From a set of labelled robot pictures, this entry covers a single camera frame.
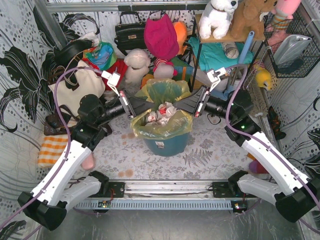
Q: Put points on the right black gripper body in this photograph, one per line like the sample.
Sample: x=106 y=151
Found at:
x=200 y=103

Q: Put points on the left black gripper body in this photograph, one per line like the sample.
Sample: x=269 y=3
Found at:
x=126 y=104

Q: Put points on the yellow trash bag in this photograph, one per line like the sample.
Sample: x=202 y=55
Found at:
x=159 y=91

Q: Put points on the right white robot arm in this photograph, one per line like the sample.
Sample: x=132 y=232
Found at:
x=294 y=193

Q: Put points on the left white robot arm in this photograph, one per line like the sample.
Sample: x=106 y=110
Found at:
x=49 y=202

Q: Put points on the crumpled paper trash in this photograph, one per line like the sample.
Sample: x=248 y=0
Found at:
x=164 y=114

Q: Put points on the teal trash bin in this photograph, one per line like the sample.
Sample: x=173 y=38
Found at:
x=168 y=147

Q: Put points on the magenta cloth bag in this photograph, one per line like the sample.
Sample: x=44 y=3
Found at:
x=160 y=38

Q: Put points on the blue lint roller mop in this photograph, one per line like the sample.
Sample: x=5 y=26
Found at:
x=235 y=73

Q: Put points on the rainbow striped cloth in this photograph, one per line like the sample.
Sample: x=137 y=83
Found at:
x=184 y=71

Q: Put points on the red cloth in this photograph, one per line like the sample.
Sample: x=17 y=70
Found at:
x=119 y=67

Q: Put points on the pink white doll plush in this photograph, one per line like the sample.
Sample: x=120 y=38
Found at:
x=164 y=69

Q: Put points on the white sheep plush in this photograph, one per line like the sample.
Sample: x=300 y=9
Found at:
x=138 y=63

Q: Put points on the floral table mat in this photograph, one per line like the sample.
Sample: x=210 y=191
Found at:
x=209 y=154

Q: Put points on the grey chenille duster mop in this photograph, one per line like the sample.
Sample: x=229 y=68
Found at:
x=259 y=104

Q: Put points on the colourful scarf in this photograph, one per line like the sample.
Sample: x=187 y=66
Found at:
x=101 y=57

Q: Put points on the yellow duck plush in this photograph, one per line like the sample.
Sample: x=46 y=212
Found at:
x=262 y=75

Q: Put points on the black handbag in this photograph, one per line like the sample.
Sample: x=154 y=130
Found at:
x=130 y=36

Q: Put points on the orange plush toy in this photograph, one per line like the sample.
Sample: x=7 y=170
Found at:
x=181 y=33

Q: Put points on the purple orange sock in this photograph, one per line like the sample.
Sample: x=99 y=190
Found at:
x=255 y=167

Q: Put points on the black hat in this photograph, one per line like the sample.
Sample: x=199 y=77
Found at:
x=63 y=57

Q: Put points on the orange checkered towel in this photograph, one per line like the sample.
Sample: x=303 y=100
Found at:
x=51 y=150

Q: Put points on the white dog plush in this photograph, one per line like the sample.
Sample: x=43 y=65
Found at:
x=216 y=18

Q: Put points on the brown teddy bear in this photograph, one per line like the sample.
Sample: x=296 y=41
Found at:
x=249 y=14

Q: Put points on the silver pouch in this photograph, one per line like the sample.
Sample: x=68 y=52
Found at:
x=291 y=48

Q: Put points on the pink plush toy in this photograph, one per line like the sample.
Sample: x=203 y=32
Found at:
x=282 y=17

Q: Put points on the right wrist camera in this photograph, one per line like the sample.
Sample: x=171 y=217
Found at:
x=218 y=79

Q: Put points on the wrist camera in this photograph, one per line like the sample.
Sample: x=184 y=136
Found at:
x=112 y=80
x=218 y=79

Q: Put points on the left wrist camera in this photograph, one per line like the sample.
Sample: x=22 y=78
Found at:
x=112 y=80

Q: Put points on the metal base rail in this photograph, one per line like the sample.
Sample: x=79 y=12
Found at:
x=156 y=195

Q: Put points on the black wire basket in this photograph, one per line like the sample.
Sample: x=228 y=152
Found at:
x=304 y=64

